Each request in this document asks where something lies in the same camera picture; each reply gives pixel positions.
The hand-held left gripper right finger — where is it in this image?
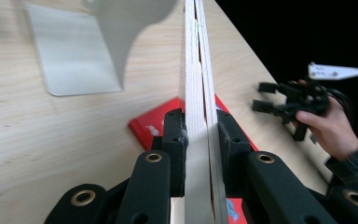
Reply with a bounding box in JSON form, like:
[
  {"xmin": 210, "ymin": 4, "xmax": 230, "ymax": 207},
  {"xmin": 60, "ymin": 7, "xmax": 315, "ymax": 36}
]
[{"xmin": 215, "ymin": 108, "xmax": 252, "ymax": 199}]

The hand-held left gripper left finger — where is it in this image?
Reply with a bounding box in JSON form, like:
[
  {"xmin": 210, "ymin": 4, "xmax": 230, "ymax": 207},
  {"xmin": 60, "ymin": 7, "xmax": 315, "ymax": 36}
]
[{"xmin": 151, "ymin": 107, "xmax": 189, "ymax": 198}]

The light blue animal picture book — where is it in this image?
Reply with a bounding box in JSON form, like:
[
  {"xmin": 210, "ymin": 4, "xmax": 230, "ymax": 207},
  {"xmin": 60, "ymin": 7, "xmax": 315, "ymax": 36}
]
[{"xmin": 169, "ymin": 0, "xmax": 231, "ymax": 224}]

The white expandable book rack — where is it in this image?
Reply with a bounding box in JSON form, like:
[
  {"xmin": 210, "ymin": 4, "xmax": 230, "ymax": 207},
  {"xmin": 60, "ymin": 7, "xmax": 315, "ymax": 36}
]
[{"xmin": 23, "ymin": 0, "xmax": 180, "ymax": 97}]

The red book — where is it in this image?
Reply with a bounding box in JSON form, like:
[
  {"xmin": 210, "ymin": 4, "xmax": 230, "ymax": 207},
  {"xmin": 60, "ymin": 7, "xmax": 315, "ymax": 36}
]
[{"xmin": 128, "ymin": 95, "xmax": 259, "ymax": 224}]

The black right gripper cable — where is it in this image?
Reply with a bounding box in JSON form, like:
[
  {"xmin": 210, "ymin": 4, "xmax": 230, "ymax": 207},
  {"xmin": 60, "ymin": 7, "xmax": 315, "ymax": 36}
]
[{"xmin": 326, "ymin": 88, "xmax": 351, "ymax": 117}]

